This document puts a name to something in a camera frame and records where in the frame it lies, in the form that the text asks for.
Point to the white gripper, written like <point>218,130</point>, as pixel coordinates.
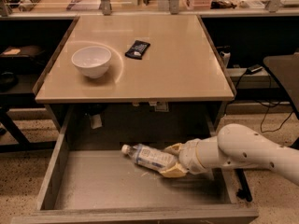
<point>189,157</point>

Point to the blue plastic bottle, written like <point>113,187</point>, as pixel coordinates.
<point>149,157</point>

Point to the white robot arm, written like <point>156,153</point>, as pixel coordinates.
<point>235,146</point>

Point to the grey open drawer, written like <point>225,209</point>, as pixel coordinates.
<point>89,181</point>

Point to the beige top counter cabinet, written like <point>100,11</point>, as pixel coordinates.
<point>180,65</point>

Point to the white paper tag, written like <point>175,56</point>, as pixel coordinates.
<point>96,121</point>

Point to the dark blue snack packet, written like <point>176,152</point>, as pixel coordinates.
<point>137,50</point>

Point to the black phone on shelf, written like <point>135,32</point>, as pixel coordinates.
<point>253,69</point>

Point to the white ceramic bowl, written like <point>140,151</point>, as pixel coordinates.
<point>92,61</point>

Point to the dark side desk left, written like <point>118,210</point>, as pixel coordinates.
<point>28,48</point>

